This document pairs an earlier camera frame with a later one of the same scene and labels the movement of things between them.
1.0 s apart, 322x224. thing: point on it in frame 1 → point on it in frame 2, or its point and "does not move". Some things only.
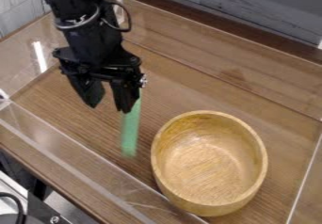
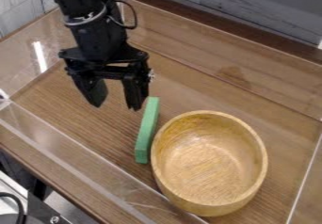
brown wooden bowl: [208, 162] does not move
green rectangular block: [129, 128] → [143, 137]
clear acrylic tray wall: [73, 167] does not move
